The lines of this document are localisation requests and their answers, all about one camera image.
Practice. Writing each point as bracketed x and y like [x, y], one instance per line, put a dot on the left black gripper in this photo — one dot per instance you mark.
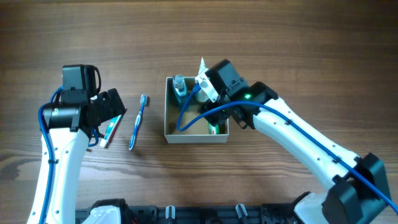
[113, 103]

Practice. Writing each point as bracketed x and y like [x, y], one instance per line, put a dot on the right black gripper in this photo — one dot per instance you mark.
[218, 116]

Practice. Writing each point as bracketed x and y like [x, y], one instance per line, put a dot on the green soap box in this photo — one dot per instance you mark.
[213, 129]

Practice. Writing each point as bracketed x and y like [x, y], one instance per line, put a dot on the teal red toothpaste tube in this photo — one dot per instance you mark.
[107, 137]

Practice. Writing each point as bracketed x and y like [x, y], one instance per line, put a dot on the white lotion tube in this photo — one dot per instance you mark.
[201, 96]

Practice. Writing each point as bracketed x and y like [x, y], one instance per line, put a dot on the blue white toothbrush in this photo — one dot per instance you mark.
[143, 102]

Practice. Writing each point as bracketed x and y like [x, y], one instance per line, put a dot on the blue mouthwash bottle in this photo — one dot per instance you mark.
[180, 90]

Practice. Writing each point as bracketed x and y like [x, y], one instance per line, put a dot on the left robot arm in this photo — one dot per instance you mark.
[68, 122]

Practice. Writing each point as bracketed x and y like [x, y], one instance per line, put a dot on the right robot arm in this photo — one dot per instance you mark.
[356, 188]

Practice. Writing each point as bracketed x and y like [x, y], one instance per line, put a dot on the white cardboard open box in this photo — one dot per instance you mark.
[196, 133]

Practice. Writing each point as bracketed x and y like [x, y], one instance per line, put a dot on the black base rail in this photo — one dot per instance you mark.
[201, 215]

